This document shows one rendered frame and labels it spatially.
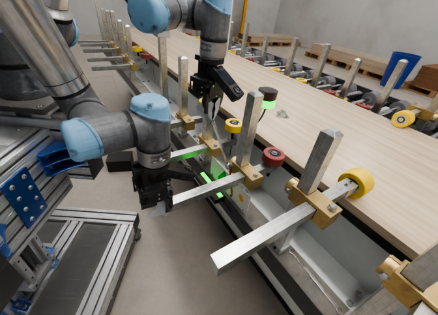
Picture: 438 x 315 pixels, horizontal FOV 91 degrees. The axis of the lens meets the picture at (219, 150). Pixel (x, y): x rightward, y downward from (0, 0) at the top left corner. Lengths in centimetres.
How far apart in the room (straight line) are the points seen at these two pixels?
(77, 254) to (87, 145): 106
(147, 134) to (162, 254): 119
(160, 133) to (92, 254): 104
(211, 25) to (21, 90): 59
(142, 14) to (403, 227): 81
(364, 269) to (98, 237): 124
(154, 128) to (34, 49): 22
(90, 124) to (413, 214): 84
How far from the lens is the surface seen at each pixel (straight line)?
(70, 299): 133
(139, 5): 53
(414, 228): 80
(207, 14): 63
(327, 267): 94
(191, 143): 116
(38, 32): 49
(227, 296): 146
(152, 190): 55
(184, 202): 66
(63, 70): 50
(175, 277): 148
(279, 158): 79
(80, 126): 42
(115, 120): 43
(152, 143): 46
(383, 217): 77
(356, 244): 88
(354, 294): 94
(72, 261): 142
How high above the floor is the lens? 135
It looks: 36 degrees down
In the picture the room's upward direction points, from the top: 7 degrees clockwise
